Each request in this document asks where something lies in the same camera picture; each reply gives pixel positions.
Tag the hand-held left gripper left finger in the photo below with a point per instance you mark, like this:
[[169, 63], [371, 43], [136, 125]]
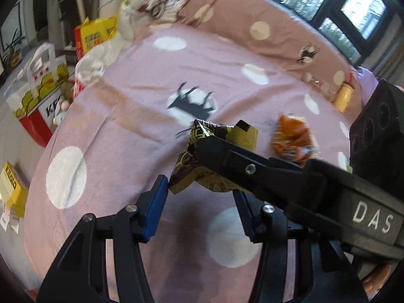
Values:
[[154, 208]]

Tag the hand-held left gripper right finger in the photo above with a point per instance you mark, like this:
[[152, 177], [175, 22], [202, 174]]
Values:
[[244, 216]]

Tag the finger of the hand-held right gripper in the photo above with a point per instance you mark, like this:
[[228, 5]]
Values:
[[249, 169]]

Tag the gold and brown snack packet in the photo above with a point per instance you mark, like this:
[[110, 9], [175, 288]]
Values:
[[189, 170]]

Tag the person's right hand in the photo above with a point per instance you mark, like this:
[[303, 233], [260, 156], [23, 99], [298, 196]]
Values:
[[375, 282]]

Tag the orange snack packet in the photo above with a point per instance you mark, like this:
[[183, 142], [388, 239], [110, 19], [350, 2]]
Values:
[[293, 139]]

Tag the pink polka dot blanket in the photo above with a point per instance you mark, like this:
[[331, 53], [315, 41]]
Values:
[[132, 107]]

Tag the yellow drink bottle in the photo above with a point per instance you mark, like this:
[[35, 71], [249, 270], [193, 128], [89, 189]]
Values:
[[344, 96]]

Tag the clear plastic bottle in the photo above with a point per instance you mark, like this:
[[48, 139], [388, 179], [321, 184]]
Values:
[[322, 85]]

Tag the purple floral cloth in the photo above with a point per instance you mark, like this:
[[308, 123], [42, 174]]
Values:
[[367, 82]]

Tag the small plush toy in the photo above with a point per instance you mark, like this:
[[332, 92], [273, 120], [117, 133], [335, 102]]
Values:
[[63, 110]]

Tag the yellow cardboard box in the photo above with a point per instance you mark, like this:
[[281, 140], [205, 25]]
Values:
[[12, 186]]

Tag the white paper cards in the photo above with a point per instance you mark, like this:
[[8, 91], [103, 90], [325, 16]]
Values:
[[9, 221]]

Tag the pink dotted pillow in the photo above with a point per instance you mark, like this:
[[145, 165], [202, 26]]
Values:
[[268, 15]]

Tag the white and red paper bag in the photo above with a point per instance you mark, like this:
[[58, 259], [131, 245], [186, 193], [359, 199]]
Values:
[[38, 94]]

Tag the white plastic bag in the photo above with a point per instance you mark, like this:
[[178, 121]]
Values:
[[101, 53]]

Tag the yellow red box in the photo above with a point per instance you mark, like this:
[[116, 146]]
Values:
[[94, 36]]

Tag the black framed window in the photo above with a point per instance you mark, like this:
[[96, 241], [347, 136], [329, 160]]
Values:
[[334, 3]]

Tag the pile of white clothes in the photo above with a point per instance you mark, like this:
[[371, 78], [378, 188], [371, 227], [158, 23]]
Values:
[[151, 3]]

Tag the potted plant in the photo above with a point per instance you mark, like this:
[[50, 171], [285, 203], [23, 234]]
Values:
[[12, 47]]

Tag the dark furniture panel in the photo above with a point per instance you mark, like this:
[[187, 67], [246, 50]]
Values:
[[71, 0]]

